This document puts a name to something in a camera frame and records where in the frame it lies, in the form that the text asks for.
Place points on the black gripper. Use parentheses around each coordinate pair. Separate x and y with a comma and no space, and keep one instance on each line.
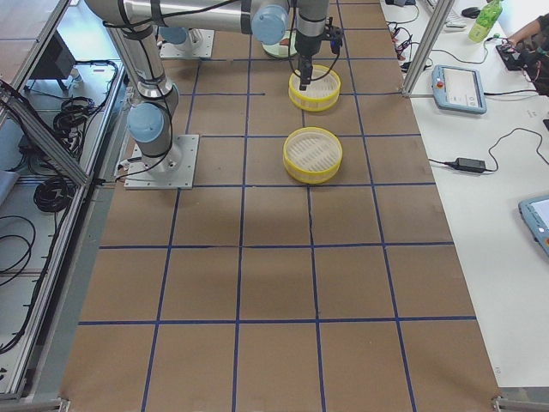
(305,45)

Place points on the yellow steamer basket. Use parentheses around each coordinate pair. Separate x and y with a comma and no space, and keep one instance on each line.
(322,94)
(312,155)

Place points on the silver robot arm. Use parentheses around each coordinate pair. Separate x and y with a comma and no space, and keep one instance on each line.
(224,64)
(135,22)

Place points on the teach pendant with red button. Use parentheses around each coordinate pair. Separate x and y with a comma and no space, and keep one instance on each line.
(457,89)

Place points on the green drink bottle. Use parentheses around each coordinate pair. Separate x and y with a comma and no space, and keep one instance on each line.
(485,21)

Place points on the black power adapter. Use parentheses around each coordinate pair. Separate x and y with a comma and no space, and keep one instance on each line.
(467,165)

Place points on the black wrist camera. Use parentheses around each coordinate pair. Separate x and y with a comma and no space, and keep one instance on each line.
(333,35)

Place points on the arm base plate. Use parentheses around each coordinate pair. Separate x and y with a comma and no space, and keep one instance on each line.
(184,44)
(176,171)

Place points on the aluminium frame post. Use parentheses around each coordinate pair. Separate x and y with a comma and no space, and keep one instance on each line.
(428,40)

